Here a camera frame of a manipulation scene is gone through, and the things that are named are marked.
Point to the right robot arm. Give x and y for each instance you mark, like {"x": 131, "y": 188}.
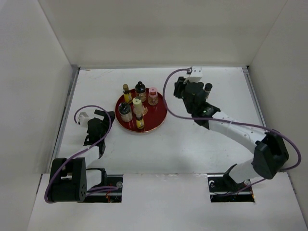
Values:
{"x": 268, "y": 148}

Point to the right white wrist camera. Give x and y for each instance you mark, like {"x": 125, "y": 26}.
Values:
{"x": 194, "y": 74}

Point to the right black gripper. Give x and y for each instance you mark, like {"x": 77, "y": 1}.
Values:
{"x": 178, "y": 85}

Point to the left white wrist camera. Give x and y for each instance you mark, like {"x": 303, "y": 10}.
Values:
{"x": 83, "y": 119}

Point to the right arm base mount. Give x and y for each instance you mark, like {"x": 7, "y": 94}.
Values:
{"x": 223, "y": 189}

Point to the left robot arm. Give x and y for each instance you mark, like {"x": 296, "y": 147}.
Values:
{"x": 71, "y": 179}

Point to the round red lacquer tray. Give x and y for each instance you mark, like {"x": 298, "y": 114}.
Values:
{"x": 154, "y": 117}

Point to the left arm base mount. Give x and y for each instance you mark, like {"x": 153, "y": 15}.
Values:
{"x": 102, "y": 187}

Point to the round black cap jar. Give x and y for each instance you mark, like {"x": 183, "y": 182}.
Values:
{"x": 140, "y": 90}

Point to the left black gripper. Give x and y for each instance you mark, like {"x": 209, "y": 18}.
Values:
{"x": 106, "y": 121}

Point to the pink cap spice jar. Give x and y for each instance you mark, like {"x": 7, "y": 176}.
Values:
{"x": 153, "y": 96}

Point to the yellow cap white powder jar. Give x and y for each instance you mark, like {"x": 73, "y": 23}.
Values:
{"x": 138, "y": 107}

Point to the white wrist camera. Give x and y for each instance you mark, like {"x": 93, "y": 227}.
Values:
{"x": 194, "y": 74}
{"x": 83, "y": 119}

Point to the yellow label bottle cork cap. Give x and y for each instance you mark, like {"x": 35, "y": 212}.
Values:
{"x": 127, "y": 94}

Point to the black lid wide jar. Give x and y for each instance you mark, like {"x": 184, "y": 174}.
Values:
{"x": 125, "y": 112}

